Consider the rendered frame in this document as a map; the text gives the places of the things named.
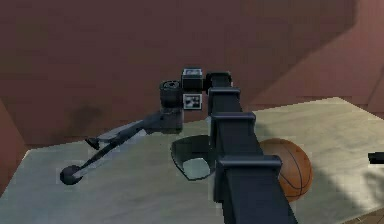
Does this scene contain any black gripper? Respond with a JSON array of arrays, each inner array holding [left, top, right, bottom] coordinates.
[[59, 79, 185, 186]]

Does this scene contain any dark bowl container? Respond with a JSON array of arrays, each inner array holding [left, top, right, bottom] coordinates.
[[170, 134, 218, 182]]

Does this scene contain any orange basketball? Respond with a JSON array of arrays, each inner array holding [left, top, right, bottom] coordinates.
[[258, 137, 315, 203]]

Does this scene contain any small black object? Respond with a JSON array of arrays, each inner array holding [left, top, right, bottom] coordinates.
[[367, 151, 384, 165]]

